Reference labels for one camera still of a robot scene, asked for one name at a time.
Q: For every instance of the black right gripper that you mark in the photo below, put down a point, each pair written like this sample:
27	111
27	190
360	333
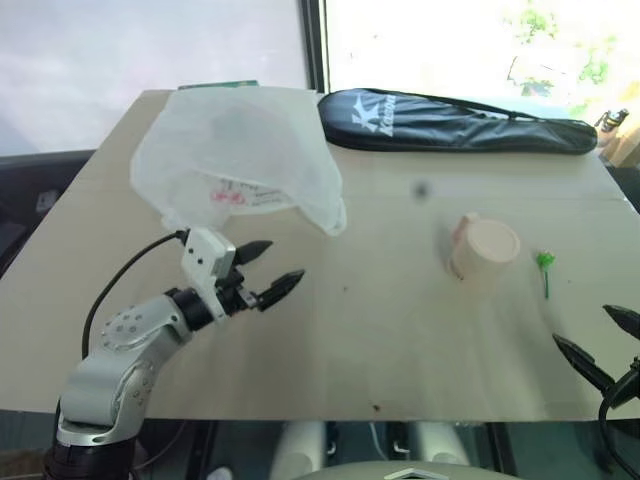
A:
627	385

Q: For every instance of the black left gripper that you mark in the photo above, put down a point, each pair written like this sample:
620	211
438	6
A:
235	295

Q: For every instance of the white paper with red print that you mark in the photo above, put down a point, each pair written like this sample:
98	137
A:
245	197

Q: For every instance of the small green plastic stick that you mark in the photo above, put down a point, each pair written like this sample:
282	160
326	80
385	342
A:
545	265

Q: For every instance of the translucent white plastic bag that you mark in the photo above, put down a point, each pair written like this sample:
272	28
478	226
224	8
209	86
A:
240	140

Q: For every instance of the pink cylindrical container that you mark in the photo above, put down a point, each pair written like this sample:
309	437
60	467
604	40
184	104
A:
487	247

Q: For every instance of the white rounded robot leg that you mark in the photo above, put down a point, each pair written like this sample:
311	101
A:
297	447
440	445

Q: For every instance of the green flat box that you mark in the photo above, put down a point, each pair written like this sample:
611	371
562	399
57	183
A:
235	83

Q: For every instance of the brown cardboard box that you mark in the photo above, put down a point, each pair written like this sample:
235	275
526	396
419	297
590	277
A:
622	145

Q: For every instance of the black and yellow tool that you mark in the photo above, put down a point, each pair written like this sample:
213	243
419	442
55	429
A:
612	119

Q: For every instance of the black racket case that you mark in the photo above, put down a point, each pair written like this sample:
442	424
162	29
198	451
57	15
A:
450	125

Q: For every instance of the grey rounded robot torso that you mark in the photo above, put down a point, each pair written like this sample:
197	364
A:
395	467

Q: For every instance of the black furniture with label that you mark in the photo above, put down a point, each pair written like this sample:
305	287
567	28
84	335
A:
30	200

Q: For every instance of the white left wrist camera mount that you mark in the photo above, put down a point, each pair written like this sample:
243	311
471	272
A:
205	255

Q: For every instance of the dark window frame post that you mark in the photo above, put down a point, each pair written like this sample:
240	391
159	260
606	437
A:
314	45

